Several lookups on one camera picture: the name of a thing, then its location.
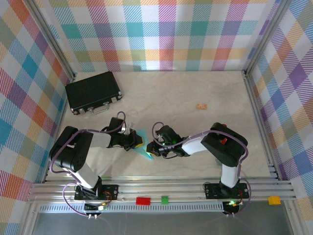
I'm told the light blue paper sheet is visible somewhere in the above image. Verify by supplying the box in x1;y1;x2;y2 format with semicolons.
133;129;155;161

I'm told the black controller board with LED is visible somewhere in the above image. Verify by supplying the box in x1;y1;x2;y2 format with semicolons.
223;200;241;217
84;202;109;220

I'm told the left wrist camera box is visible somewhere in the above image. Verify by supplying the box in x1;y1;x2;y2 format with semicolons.
122;123;135;135

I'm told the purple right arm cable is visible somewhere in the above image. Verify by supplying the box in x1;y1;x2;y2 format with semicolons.
152;122;252;217

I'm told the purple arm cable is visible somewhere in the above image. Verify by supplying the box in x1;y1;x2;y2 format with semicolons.
48;111;127;218
152;122;252;217

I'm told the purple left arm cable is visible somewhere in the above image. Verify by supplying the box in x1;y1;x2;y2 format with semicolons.
48;111;127;218

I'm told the aluminium mounting rail frame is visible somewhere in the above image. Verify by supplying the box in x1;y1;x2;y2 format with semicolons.
26;177;298;204

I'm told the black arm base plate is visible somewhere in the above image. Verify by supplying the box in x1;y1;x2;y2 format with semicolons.
74;184;120;202
204;183;250;199

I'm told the black briefcase with metal handle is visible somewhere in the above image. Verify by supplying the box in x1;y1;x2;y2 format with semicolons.
65;71;124;115

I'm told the grey slotted cable duct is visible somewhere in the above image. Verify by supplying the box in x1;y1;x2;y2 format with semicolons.
38;204;225;213

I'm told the aluminium side rail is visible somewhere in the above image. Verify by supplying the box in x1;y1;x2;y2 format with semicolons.
243;70;281;181

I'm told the aluminium corner post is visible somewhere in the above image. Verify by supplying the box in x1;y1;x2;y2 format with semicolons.
243;0;294;76
23;0;78;83

